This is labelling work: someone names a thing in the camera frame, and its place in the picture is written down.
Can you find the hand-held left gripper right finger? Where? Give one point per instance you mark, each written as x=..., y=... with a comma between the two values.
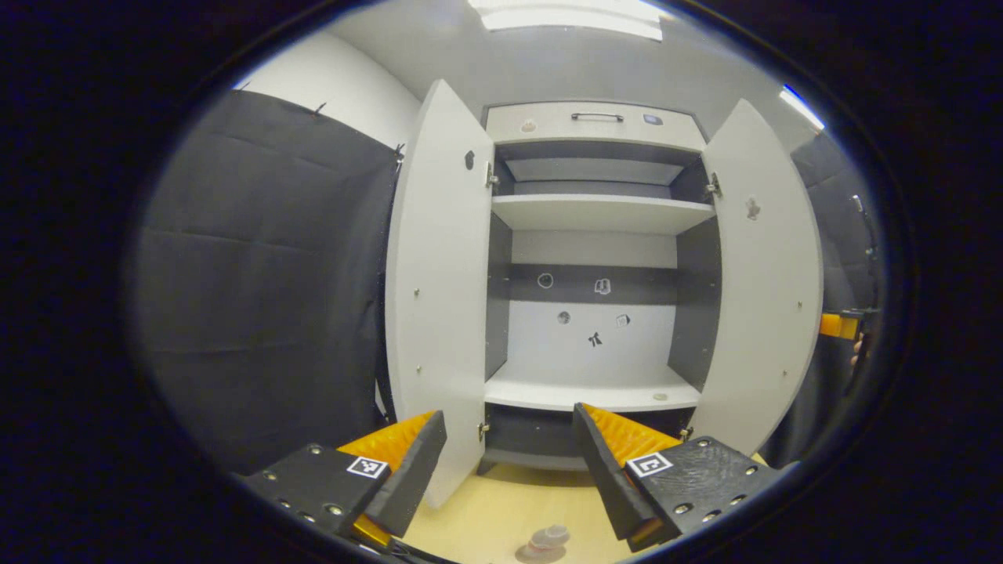
x=603, y=478

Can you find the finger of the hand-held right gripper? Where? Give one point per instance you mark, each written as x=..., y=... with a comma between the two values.
x=837, y=326

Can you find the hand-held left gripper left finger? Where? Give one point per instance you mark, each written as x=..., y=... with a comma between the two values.
x=411, y=474

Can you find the white cabinet door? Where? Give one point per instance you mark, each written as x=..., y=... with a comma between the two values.
x=760, y=313
x=439, y=298

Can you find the white cabinet shelf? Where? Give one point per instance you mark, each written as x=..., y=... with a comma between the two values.
x=595, y=213
x=580, y=392

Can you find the ceiling light panel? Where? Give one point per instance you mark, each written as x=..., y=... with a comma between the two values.
x=801, y=108
x=572, y=17

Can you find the black backdrop cloth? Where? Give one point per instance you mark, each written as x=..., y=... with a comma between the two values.
x=258, y=274

